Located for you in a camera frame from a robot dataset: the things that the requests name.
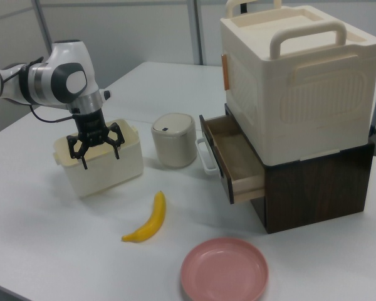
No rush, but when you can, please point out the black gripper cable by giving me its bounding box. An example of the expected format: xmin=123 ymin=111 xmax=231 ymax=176
xmin=29 ymin=105 xmax=76 ymax=124

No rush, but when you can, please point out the dark wooden drawer cabinet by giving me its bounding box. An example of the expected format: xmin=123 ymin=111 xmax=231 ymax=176
xmin=224 ymin=103 xmax=375 ymax=235

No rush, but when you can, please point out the yellow banana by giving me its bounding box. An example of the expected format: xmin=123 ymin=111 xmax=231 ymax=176
xmin=121 ymin=190 xmax=167 ymax=243

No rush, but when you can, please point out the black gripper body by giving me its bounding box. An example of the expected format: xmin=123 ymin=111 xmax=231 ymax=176
xmin=72 ymin=109 xmax=111 ymax=147

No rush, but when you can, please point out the wooden drawer with white handle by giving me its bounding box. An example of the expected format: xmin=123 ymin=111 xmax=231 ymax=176
xmin=195 ymin=114 xmax=266 ymax=205

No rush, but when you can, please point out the pink plastic plate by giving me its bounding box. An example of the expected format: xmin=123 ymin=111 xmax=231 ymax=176
xmin=180 ymin=237 xmax=269 ymax=301

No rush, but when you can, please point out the beige lidded trash can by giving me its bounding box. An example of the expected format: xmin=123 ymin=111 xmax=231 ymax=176
xmin=150 ymin=112 xmax=197 ymax=168

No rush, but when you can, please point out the grey metal partition post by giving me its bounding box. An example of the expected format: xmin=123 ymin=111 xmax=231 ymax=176
xmin=34 ymin=0 xmax=53 ymax=56
xmin=191 ymin=0 xmax=205 ymax=66

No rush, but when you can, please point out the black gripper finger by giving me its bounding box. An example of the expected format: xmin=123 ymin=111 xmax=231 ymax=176
xmin=66 ymin=133 xmax=89 ymax=171
xmin=105 ymin=122 xmax=125 ymax=160

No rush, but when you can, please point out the cream plastic box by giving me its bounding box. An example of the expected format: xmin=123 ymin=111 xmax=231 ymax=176
xmin=52 ymin=118 xmax=144 ymax=199

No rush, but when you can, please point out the large cream storage box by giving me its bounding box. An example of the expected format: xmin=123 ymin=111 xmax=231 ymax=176
xmin=219 ymin=0 xmax=376 ymax=166

